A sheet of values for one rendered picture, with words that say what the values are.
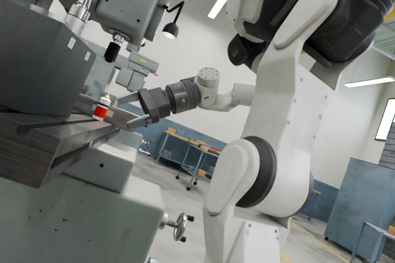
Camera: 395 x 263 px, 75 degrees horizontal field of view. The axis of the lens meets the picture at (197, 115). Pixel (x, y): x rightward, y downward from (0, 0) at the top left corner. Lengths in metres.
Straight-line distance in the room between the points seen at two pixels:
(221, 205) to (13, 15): 0.53
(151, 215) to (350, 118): 9.55
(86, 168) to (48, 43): 0.50
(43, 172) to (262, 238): 0.40
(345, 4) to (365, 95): 10.14
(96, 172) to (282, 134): 0.65
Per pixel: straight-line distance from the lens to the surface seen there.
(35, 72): 0.57
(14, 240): 1.10
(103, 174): 0.96
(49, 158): 0.45
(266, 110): 0.56
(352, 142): 10.35
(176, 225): 1.19
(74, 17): 0.73
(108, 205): 0.99
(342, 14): 0.57
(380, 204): 6.45
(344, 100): 10.10
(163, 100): 0.71
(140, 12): 1.07
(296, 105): 0.54
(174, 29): 1.20
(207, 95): 0.76
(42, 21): 0.59
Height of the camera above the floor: 1.04
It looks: 5 degrees up
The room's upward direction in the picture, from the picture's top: 22 degrees clockwise
